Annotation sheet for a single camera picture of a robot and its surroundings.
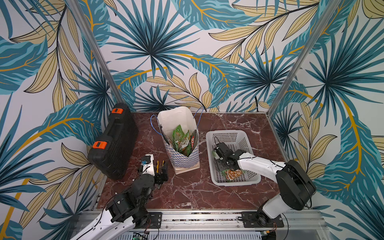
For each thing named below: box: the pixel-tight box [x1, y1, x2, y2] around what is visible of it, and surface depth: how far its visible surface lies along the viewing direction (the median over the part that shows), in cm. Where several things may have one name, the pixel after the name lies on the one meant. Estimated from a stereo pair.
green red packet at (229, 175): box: [221, 169, 246, 183], surface depth 90 cm
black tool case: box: [87, 102, 139, 180], surface depth 78 cm
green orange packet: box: [178, 138, 192, 157], surface depth 87 cm
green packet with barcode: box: [172, 137, 186, 154], surface depth 87 cm
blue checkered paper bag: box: [157, 106, 200, 175], surface depth 87 cm
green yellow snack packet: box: [172, 124, 185, 144], surface depth 99 cm
